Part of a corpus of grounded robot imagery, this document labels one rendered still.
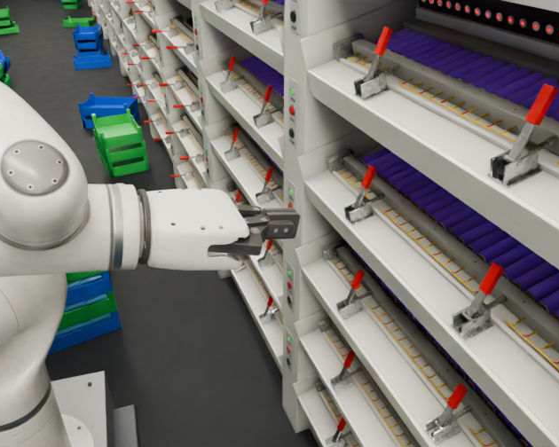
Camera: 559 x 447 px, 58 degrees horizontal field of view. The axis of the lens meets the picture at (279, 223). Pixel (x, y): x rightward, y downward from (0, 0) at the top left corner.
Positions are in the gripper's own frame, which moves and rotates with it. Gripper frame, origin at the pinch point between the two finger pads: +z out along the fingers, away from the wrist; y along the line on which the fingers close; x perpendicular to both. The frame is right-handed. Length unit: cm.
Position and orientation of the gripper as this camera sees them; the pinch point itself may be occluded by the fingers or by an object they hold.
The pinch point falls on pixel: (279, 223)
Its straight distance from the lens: 56.7
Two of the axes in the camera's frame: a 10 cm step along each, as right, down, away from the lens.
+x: 1.9, -8.7, -4.6
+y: 3.7, 5.0, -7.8
